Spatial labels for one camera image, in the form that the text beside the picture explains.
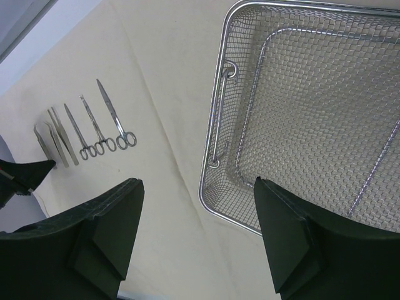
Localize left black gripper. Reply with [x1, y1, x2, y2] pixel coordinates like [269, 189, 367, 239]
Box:
[0, 160, 56, 208]

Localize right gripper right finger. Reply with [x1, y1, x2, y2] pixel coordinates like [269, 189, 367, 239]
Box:
[254, 178, 399, 299]

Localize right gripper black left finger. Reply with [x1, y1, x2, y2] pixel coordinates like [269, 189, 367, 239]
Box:
[1, 178, 144, 299]

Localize curved steel tweezers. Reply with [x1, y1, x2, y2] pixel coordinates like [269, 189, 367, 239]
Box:
[33, 124, 54, 161]

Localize steel scissors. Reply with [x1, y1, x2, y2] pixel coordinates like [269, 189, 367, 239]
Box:
[96, 79, 137, 150]
[64, 103, 98, 161]

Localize beige surgical wrap cloth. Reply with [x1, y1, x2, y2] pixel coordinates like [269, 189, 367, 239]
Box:
[1, 1, 277, 299]

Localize wire mesh instrument tray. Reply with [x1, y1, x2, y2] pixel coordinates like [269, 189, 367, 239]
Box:
[199, 1, 399, 234]

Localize ribbed steel forceps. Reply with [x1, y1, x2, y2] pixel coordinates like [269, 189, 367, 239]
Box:
[44, 121, 69, 168]

